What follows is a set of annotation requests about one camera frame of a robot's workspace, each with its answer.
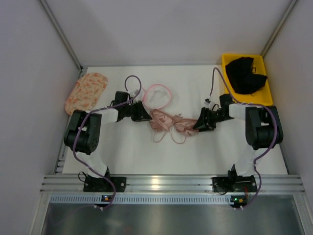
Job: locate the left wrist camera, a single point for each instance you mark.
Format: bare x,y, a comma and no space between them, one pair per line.
134,93

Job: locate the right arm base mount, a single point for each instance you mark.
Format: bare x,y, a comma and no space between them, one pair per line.
223,185

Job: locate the aluminium frame rail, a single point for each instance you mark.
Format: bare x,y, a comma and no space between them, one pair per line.
271,184

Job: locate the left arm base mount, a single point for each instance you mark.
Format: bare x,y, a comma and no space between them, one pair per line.
92,184

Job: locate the orange patterned laundry bag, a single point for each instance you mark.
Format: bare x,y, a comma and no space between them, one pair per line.
86,92

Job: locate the pink satin bra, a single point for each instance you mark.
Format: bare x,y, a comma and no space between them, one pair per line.
178,127

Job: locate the perforated cable duct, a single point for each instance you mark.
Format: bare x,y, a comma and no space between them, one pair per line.
169,199

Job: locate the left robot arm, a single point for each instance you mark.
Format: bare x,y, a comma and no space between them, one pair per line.
83,132

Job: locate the black bra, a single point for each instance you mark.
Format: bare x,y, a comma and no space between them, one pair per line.
242,76

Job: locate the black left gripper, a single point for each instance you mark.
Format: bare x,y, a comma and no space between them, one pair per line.
138,111

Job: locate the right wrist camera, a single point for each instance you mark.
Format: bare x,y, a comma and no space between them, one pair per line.
207,102

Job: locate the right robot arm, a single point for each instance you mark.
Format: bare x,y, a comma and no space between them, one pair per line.
263,130

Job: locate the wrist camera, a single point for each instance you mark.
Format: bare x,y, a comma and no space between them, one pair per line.
134,93
207,102

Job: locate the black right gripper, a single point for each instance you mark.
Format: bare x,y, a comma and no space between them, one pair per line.
206,119

